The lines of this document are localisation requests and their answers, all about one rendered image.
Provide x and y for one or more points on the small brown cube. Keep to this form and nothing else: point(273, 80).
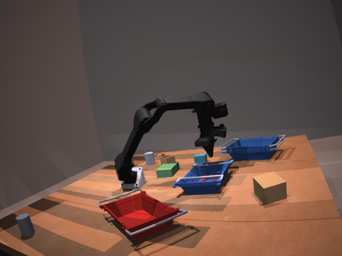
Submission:
point(270, 188)

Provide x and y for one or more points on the dark grey cylinder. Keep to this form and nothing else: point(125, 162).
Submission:
point(25, 224)
point(149, 158)

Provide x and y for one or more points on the light blue cube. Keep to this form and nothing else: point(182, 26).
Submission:
point(200, 158)

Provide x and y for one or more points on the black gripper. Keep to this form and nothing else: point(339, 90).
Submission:
point(205, 140)

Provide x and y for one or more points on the tan open-top box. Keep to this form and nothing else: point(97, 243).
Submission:
point(167, 159)

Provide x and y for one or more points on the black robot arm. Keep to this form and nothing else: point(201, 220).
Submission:
point(201, 103)

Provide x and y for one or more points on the blue plastic tray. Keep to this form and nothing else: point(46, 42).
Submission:
point(253, 144)
point(194, 186)

